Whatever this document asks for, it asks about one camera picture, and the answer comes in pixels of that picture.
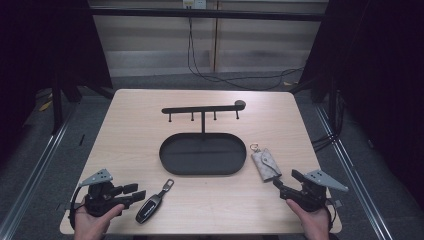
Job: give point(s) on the yellow scrap on floor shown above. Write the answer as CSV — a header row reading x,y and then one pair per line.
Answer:
x,y
45,106

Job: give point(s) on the black car key fob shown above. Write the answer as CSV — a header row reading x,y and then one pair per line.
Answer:
x,y
149,208

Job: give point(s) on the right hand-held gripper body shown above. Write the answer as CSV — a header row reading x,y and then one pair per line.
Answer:
x,y
313,196

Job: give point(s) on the black stand leg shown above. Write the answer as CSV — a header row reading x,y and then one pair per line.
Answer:
x,y
57,106

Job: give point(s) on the black horizontal bar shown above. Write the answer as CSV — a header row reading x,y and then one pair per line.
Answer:
x,y
206,13

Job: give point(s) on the metal floor rail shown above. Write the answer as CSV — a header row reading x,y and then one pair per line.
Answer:
x,y
36,170
353,173

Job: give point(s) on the dark curtain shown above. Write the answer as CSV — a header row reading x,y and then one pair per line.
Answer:
x,y
40,50
376,83

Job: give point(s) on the person's left hand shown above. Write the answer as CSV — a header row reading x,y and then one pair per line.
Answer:
x,y
91,226

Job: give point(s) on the person's right hand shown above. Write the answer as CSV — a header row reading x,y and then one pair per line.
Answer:
x,y
315,225

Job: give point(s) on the black key stand with tray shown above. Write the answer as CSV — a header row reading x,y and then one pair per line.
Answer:
x,y
202,155

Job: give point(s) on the white wall outlet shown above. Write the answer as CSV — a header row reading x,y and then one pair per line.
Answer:
x,y
194,3

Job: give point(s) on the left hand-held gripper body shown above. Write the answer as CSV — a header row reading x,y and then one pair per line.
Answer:
x,y
100,198

